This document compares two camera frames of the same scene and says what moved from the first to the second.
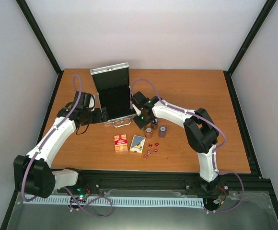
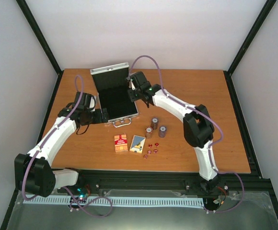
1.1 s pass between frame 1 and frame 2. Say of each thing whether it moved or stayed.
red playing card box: stayed
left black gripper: stayed
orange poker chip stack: stayed
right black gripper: moved
